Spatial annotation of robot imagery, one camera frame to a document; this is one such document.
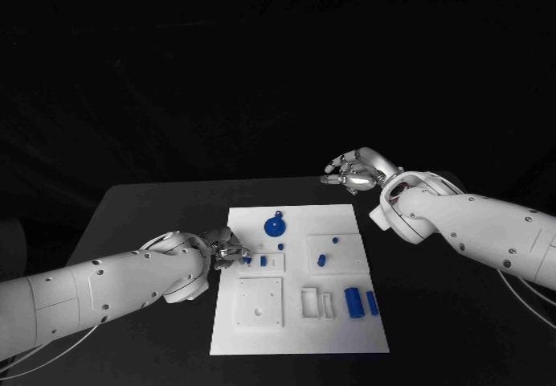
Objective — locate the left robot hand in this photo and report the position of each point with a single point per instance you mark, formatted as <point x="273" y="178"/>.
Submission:
<point x="225" y="242"/>

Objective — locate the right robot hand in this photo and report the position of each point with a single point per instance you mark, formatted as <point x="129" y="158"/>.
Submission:
<point x="365" y="172"/>

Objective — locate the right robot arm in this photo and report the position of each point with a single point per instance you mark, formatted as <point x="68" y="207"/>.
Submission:
<point x="477" y="223"/>

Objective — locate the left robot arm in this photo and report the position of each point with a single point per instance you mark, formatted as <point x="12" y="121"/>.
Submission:
<point x="108" y="286"/>

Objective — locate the white task board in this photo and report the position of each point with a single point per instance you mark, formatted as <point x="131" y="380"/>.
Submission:
<point x="300" y="301"/>

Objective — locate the blue rectangular plug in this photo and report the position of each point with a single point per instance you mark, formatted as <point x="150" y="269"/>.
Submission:
<point x="262" y="261"/>

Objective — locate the blue gear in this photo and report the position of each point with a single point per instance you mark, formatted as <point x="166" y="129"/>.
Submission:
<point x="275" y="225"/>

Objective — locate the blue oval plug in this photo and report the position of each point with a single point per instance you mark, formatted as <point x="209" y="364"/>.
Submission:
<point x="322" y="260"/>

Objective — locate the thick blue cylinder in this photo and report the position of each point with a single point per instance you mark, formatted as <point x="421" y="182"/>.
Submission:
<point x="353" y="302"/>

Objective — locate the thin blue cylinder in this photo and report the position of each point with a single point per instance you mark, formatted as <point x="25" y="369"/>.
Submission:
<point x="372" y="303"/>

